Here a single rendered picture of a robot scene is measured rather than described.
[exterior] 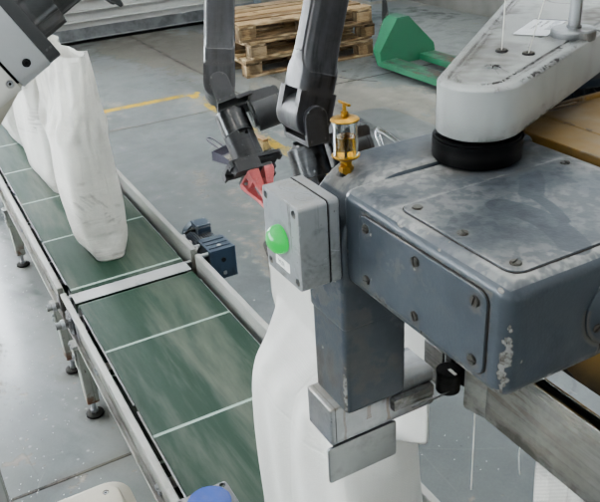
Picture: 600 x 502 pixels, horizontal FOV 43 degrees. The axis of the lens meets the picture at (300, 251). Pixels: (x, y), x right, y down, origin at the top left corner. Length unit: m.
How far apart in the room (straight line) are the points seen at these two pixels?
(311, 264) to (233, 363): 1.41
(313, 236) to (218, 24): 0.78
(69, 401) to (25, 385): 0.21
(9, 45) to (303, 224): 0.42
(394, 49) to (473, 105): 5.67
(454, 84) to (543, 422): 0.36
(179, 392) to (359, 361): 1.27
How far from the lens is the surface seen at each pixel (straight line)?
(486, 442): 2.44
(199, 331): 2.28
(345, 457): 0.92
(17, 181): 3.65
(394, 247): 0.66
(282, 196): 0.72
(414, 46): 6.51
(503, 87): 0.74
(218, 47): 1.42
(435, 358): 0.97
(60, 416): 2.71
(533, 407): 0.85
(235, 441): 1.88
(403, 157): 0.78
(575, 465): 0.84
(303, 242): 0.71
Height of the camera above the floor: 1.62
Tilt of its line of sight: 28 degrees down
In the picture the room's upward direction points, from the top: 4 degrees counter-clockwise
